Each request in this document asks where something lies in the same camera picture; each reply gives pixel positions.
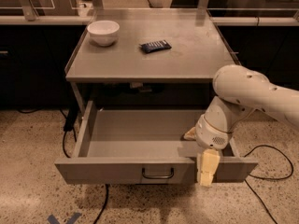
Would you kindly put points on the white ceramic bowl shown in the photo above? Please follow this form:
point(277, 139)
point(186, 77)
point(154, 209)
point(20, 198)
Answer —
point(103, 33)

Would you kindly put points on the grey top drawer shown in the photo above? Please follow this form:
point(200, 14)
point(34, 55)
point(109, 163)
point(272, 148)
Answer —
point(127, 146)

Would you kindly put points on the grey drawer cabinet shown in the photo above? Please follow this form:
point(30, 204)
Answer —
point(197, 51)

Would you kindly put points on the dark blue snack packet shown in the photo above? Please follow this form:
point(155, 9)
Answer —
point(155, 46)

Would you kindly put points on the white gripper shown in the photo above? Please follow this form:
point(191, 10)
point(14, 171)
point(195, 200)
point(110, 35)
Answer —
point(207, 135)

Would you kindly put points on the black power plug block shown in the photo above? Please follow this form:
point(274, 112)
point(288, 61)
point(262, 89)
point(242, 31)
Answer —
point(71, 118)

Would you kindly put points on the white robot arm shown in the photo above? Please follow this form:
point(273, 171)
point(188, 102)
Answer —
point(239, 92)

